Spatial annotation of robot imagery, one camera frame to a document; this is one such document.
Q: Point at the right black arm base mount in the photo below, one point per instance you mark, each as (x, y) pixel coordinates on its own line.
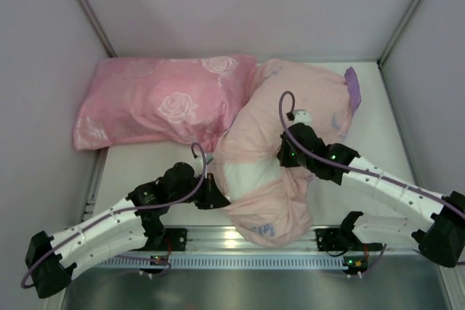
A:
(334, 241)

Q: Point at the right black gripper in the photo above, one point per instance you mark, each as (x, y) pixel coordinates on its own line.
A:
(288, 154)

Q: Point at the white pillow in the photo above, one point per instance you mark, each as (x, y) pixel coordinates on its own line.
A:
(243, 178)

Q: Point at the pink rose pattern pillow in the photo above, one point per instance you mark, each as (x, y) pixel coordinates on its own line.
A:
(142, 99)

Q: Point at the left aluminium corner post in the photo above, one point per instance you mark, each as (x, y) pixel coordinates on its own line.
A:
(97, 27)

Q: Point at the aluminium corner post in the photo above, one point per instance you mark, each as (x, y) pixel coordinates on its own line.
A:
(397, 34)
(97, 27)

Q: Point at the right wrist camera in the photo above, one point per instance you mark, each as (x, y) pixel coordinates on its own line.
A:
(299, 116)

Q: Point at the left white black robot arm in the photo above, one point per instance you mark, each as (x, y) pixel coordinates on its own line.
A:
(133, 223)

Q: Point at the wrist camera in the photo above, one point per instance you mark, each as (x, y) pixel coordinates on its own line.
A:
(200, 162)
(299, 116)

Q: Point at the slotted grey cable duct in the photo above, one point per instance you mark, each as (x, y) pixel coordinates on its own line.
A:
(253, 261)

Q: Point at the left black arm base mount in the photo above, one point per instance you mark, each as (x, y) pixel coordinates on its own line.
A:
(174, 240)

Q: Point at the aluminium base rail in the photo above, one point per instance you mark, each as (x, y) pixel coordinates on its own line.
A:
(228, 239)

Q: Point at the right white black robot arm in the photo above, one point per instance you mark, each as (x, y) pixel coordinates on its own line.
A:
(430, 222)

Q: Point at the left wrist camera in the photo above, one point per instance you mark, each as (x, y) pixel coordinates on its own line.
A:
(200, 162)

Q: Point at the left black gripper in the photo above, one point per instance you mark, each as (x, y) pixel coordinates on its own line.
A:
(215, 196)

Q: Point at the right aluminium corner post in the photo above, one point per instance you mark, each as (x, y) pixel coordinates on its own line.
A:
(397, 34)

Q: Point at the purple princess print pillowcase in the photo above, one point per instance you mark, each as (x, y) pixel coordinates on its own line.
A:
(276, 214)

